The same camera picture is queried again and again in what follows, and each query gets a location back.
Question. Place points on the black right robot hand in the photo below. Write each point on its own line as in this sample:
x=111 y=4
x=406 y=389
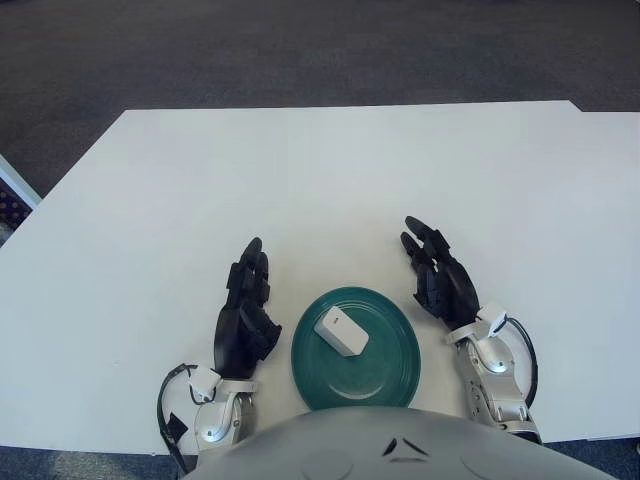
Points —
x=452 y=290

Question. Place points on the white frame rail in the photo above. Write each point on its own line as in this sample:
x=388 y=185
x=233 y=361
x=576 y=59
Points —
x=19 y=185

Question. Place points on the dark dotted mat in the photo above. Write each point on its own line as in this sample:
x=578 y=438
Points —
x=7 y=205

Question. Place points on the white charger block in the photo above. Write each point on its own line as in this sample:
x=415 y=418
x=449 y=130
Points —
x=342 y=332

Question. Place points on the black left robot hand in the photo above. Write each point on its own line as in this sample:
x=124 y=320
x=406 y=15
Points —
x=235 y=335

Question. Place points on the teal round plate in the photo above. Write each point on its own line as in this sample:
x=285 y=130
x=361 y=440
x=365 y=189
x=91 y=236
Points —
x=370 y=380

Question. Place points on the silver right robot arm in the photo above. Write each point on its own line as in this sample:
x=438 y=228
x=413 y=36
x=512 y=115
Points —
x=495 y=365

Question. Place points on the grey robot torso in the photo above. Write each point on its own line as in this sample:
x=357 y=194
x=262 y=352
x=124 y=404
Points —
x=400 y=450

